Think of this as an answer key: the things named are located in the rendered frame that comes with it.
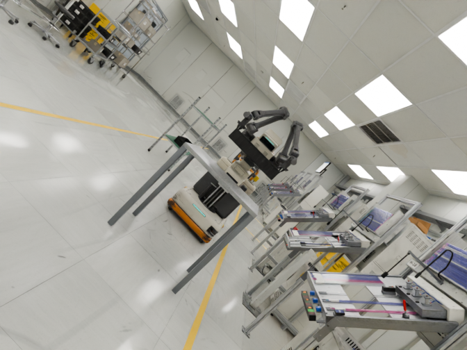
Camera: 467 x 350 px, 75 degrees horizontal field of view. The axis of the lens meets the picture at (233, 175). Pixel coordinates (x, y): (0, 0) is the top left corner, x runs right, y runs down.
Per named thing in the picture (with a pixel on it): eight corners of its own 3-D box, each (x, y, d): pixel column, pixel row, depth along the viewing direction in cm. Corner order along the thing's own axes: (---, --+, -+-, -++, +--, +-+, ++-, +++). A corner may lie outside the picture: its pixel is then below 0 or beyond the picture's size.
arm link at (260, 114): (287, 118, 312) (283, 109, 315) (290, 114, 307) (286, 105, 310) (254, 121, 289) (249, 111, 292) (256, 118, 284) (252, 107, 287)
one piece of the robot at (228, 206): (189, 192, 384) (236, 144, 377) (219, 223, 382) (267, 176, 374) (182, 194, 351) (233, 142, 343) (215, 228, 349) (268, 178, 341)
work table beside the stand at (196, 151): (133, 212, 262) (199, 146, 254) (190, 272, 258) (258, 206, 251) (106, 221, 217) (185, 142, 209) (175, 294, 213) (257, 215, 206)
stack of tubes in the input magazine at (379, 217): (374, 231, 315) (393, 213, 312) (358, 221, 365) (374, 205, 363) (382, 240, 314) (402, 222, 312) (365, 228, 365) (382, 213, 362)
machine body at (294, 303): (267, 312, 324) (310, 273, 318) (265, 285, 394) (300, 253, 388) (310, 357, 323) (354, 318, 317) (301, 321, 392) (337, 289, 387)
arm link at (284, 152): (299, 125, 321) (290, 121, 319) (304, 123, 307) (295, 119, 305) (283, 164, 318) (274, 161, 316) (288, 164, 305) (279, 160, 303)
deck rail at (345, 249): (295, 251, 318) (295, 244, 318) (295, 250, 320) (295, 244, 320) (365, 254, 313) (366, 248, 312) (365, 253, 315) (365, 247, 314)
